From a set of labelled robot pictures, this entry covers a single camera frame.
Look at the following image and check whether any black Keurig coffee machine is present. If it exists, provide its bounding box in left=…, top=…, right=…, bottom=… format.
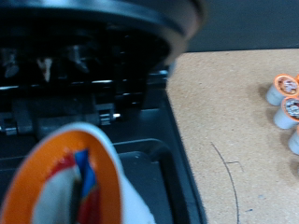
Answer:
left=0, top=0, right=209, bottom=224

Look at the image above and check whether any dark grey partition panel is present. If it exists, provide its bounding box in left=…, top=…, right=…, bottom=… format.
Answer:
left=186, top=0, right=299, bottom=53

